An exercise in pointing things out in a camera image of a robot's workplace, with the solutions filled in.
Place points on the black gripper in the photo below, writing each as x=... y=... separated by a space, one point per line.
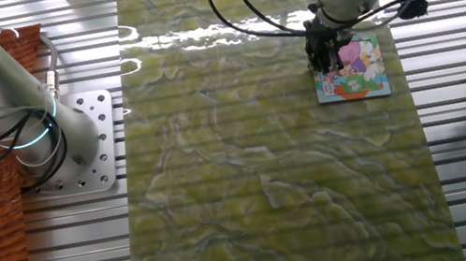
x=323 y=34

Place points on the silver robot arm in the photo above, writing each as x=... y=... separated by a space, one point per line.
x=20 y=104

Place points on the butterfly girl puzzle board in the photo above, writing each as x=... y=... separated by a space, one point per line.
x=357 y=76

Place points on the green marble pattern mat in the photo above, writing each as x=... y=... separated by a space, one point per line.
x=244 y=171

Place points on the silver robot mounting plate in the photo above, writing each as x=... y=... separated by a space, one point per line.
x=101 y=124

